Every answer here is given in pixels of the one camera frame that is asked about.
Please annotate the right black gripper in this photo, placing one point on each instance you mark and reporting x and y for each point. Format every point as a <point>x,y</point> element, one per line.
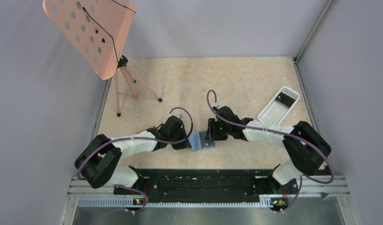
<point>211,133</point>

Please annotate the aluminium frame rail front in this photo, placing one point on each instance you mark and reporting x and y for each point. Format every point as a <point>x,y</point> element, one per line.
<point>104,197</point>

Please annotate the aluminium corner post right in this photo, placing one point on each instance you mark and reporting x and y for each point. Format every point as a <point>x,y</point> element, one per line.
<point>315,28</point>

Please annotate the pink perforated music stand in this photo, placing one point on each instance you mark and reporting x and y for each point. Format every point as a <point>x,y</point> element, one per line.
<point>99,29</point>

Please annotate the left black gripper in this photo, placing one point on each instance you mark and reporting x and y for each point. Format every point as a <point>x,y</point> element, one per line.
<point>182,131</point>

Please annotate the black item in basket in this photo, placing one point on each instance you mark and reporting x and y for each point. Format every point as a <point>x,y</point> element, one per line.
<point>285,100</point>

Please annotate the silver blue credit card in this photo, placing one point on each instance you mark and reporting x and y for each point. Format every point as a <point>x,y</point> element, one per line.
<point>198,141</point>

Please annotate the aluminium side rail left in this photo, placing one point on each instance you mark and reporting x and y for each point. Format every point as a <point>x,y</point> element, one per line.
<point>100,110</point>

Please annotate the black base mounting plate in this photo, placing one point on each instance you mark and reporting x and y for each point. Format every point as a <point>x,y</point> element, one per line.
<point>196,185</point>

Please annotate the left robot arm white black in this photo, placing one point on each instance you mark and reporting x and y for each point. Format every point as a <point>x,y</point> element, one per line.
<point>98,163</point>

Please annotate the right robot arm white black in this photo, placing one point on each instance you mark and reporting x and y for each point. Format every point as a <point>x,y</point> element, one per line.
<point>307,150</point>

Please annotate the white perforated plastic basket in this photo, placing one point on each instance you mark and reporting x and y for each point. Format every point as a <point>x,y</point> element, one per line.
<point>274,112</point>

